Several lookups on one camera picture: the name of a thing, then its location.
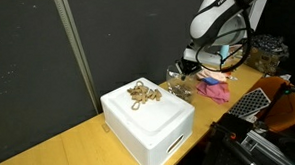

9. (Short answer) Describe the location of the small tape piece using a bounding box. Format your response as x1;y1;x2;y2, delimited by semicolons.
101;122;111;134

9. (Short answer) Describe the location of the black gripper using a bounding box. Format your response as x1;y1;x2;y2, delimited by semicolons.
174;56;202;82

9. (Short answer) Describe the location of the clear plastic bag of rubber bands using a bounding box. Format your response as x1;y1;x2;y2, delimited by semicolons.
165;63;197;105

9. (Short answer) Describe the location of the aluminium extrusion rail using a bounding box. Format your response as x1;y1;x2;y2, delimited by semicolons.
241;127;294;165

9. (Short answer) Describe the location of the blue cloth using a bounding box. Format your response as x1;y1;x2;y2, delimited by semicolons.
201;76;221;87

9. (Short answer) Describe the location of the black stand equipment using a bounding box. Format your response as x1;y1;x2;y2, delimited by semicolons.
175;110;295;165

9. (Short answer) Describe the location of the white plastic storage box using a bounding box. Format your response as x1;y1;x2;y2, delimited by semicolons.
99;74;198;165

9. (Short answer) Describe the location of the light blue cup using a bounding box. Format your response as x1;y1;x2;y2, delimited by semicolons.
219;44;232;59

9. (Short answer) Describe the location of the dark patterned cloth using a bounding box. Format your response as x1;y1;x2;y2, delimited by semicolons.
249;32;291;61

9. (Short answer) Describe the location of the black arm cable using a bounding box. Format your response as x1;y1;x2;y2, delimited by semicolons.
193;0;255;74

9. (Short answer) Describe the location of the pile of tan rubber bands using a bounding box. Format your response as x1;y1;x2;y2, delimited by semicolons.
125;79;164;111

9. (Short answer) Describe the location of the white paper scrap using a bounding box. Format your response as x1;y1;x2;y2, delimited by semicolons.
280;73;293;83

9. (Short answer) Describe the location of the magenta cloth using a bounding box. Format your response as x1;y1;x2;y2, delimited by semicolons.
195;79;231;105

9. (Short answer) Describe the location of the black perforated panel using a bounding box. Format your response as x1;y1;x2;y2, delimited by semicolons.
227;86;273;119

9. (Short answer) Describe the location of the orange seat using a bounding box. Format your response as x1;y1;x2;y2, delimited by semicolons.
253;75;295;135

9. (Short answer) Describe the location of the grey metal wall strip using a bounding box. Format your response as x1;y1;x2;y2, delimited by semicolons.
52;0;102;116

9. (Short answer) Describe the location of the brown cardboard box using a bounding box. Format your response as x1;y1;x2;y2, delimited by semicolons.
242;46;282;77

